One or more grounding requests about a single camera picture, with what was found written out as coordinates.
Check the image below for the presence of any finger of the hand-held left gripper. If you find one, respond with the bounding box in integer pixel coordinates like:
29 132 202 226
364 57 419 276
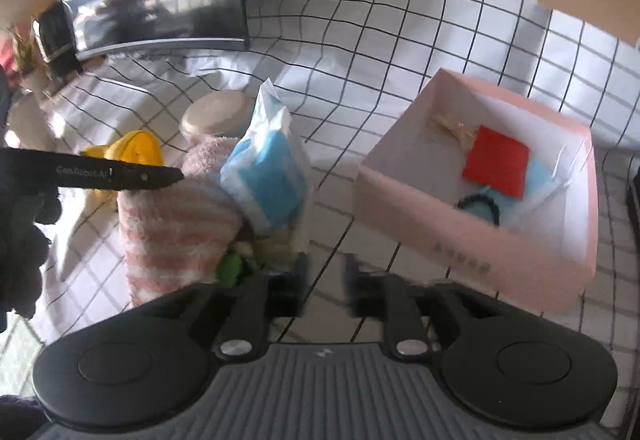
120 164 185 191

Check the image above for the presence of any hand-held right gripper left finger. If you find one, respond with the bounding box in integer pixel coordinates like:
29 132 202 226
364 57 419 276
150 252 310 362

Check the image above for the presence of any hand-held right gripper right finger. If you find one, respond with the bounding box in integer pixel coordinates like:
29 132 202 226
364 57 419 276
345 252 483 362

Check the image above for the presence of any pink striped fluffy sock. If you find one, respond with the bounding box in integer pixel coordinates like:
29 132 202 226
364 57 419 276
117 136 251 311

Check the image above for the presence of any cream round container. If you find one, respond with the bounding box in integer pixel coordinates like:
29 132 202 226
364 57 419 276
180 90 257 145

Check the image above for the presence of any pink cardboard box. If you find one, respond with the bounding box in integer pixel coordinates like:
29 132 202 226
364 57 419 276
352 68 598 315

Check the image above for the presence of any blue and white plastic packet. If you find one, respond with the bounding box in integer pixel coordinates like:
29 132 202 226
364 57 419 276
220 78 313 255

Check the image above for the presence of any black hair tie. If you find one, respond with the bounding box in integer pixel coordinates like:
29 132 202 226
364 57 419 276
456 187 502 227

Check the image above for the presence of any tan straw tassel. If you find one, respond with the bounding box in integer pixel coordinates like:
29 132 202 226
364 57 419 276
427 112 478 151

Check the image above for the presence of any red envelope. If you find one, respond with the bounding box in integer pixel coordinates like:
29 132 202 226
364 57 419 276
461 125 531 199

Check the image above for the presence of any blue face mask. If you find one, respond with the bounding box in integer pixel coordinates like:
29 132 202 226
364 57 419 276
505 159 573 221

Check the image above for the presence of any person's left hand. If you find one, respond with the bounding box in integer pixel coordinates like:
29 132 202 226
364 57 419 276
0 192 62 333

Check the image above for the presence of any yellow plastic cup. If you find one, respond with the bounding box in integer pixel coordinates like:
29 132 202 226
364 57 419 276
80 130 165 203

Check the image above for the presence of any green fabric item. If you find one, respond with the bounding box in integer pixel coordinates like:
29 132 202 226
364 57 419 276
217 242 266 288

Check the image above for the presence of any small black box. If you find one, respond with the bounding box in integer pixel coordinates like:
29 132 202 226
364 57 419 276
32 2 83 80

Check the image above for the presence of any white black checked tablecloth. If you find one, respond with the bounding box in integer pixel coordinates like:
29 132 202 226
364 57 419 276
0 0 640 440

